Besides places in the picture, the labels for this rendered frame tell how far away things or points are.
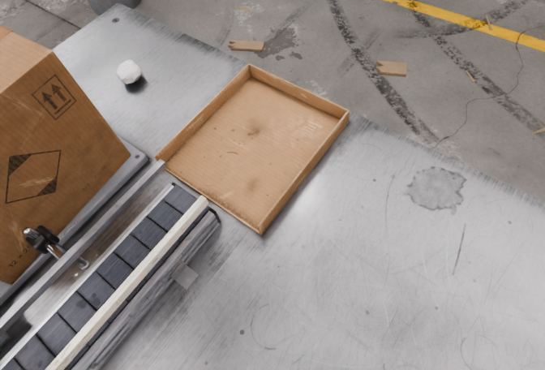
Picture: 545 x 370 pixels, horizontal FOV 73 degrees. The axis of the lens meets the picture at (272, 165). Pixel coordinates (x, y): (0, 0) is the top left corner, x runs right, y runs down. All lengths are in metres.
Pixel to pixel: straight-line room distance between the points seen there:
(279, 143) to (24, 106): 0.43
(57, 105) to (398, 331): 0.62
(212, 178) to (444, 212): 0.43
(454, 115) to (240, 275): 1.53
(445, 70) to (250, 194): 1.65
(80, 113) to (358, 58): 1.70
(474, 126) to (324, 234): 1.41
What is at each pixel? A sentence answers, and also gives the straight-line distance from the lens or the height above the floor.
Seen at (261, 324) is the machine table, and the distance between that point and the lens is 0.62.
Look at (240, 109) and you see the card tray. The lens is 0.82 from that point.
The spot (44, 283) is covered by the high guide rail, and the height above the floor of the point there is 0.96.
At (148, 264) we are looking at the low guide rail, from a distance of 0.60.
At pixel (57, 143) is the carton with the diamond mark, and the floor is 1.00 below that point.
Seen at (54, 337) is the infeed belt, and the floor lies 0.88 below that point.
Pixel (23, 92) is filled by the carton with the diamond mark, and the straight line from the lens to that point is 0.62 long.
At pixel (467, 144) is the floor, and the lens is 1.89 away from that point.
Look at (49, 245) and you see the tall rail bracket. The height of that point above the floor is 0.96.
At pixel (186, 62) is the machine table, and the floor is 0.83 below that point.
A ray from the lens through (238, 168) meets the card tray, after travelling 0.73.
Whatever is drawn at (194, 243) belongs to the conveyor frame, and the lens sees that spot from 0.65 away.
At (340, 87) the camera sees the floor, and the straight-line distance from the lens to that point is 2.00.
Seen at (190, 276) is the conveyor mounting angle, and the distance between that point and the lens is 0.66.
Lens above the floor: 1.44
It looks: 58 degrees down
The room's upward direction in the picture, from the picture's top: 10 degrees counter-clockwise
